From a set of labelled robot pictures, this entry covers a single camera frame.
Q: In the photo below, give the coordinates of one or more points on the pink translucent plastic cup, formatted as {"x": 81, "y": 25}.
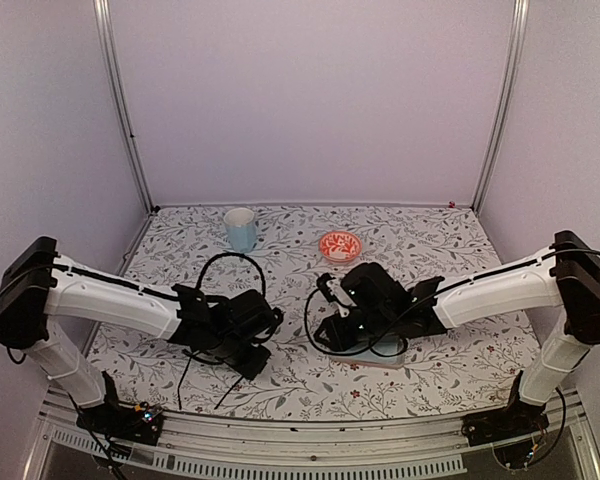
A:
{"x": 354, "y": 356}

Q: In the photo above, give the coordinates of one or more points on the floral patterned table mat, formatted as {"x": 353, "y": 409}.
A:
{"x": 469, "y": 367}

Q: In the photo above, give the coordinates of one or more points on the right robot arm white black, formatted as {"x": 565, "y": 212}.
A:
{"x": 566, "y": 274}

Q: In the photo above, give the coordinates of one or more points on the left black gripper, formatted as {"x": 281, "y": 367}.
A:
{"x": 251, "y": 370}

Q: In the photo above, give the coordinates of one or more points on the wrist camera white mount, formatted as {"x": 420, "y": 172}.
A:
{"x": 332, "y": 291}
{"x": 275, "y": 319}

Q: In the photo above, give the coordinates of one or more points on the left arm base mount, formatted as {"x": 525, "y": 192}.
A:
{"x": 141, "y": 423}

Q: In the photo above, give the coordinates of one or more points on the right aluminium frame post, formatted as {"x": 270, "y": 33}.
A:
{"x": 513, "y": 58}

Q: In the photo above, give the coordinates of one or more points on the left aluminium frame post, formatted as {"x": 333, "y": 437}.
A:
{"x": 105, "y": 32}

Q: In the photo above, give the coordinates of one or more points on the blue cleaning cloth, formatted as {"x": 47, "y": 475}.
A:
{"x": 389, "y": 347}

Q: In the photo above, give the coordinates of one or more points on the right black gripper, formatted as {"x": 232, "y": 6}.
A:
{"x": 339, "y": 340}

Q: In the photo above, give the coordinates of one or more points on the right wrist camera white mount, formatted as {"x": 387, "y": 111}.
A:
{"x": 332, "y": 291}

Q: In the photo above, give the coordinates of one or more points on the aluminium frame post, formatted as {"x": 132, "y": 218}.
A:
{"x": 105, "y": 32}
{"x": 513, "y": 58}

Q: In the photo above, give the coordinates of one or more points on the red patterned small bowl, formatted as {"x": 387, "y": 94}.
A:
{"x": 340, "y": 246}

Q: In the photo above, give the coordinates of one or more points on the light blue paper cup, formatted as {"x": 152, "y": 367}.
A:
{"x": 240, "y": 226}

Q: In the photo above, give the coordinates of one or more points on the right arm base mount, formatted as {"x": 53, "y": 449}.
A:
{"x": 516, "y": 418}

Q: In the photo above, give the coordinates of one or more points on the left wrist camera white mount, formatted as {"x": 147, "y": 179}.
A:
{"x": 275, "y": 319}

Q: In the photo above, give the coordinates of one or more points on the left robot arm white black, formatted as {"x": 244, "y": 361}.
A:
{"x": 42, "y": 285}

